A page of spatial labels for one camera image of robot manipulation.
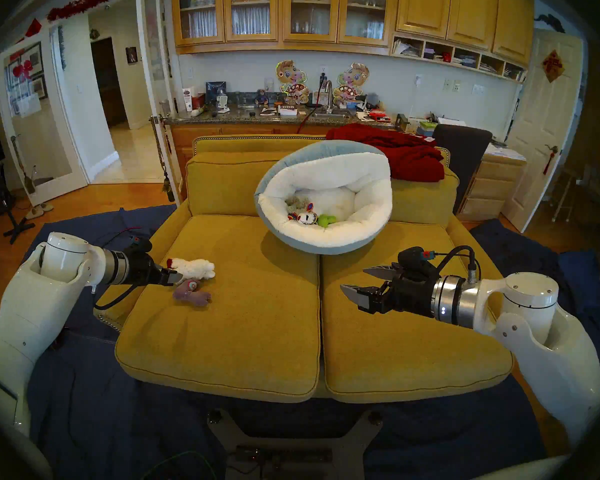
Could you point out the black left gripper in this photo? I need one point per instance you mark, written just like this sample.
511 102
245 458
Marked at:
145 271

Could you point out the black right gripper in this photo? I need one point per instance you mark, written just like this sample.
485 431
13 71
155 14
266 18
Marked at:
410 294

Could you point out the purple plush toy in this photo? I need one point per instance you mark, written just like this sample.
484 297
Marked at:
192 294

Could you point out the white plush dog red hat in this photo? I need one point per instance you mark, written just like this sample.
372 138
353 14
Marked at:
197 268

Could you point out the green cactus plush toy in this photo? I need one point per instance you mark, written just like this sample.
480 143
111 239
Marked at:
326 220

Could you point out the white llama plush rainbow trim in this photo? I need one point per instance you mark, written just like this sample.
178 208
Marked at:
306 217

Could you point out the grey green plush toy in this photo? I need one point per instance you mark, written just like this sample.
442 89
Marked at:
296 204

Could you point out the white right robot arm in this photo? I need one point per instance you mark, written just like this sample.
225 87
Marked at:
555 359

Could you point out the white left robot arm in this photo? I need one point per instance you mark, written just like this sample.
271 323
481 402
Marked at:
35 309

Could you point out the blue white plush dog bed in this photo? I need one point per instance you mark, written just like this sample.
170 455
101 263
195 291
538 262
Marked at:
360 184

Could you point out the yellow fabric sofa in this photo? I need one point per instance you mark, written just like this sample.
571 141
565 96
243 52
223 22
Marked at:
260 354

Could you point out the red blanket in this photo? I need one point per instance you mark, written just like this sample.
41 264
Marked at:
410 159

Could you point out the beige slipper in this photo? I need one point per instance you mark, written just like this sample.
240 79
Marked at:
34 214
46 207

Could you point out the wooden drawer cabinet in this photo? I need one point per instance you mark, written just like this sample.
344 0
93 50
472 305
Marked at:
490 189

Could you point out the dark office chair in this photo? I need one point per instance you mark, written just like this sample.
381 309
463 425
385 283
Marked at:
462 154

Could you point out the navy blue floor blanket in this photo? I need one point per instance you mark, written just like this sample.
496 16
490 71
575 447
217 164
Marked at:
130 434

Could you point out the black tripod stand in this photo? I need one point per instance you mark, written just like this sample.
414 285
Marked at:
10 224

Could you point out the granite kitchen counter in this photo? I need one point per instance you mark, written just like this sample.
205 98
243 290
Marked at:
240 116

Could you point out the white tube bottle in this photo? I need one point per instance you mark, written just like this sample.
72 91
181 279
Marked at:
187 100

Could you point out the chrome kitchen faucet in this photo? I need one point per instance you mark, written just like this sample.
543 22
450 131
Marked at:
329 96

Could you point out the white framed glass door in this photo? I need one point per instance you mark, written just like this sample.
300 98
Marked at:
72 109
142 59

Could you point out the cartoon child paper decoration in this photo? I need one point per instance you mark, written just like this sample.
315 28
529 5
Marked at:
291 79
352 79

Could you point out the crumpled blue cloth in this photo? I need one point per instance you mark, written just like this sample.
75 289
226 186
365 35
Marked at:
580 264

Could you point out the white panel door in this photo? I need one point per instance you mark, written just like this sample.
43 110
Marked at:
540 124

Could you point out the red diamond door ornament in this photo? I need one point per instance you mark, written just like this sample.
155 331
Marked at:
553 65

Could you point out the red tinsel garland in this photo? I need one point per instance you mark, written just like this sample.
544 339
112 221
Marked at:
85 3

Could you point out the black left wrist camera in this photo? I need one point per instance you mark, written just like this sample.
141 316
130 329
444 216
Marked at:
141 246

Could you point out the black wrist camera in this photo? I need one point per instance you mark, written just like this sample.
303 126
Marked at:
415 261
141 246

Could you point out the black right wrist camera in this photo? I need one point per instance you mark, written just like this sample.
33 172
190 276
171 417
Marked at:
415 261

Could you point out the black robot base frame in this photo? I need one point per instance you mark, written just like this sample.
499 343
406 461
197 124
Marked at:
295 454

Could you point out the wooden wall cabinets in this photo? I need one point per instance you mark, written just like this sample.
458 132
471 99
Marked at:
425 9

